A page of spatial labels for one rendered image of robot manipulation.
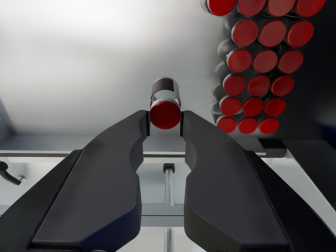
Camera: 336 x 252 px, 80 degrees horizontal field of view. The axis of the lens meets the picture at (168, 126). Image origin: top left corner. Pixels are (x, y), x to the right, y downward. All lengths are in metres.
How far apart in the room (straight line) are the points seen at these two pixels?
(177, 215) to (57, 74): 0.97
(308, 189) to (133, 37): 0.25
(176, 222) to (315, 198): 0.89
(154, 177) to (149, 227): 0.60
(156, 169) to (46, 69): 1.37
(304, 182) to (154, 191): 1.54
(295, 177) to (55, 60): 0.31
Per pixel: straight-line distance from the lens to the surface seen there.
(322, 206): 0.27
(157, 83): 0.15
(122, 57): 0.24
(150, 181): 1.68
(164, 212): 1.14
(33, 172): 1.91
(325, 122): 0.34
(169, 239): 1.09
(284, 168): 0.32
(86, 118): 0.28
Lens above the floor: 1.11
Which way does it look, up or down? 57 degrees down
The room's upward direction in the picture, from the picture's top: 180 degrees counter-clockwise
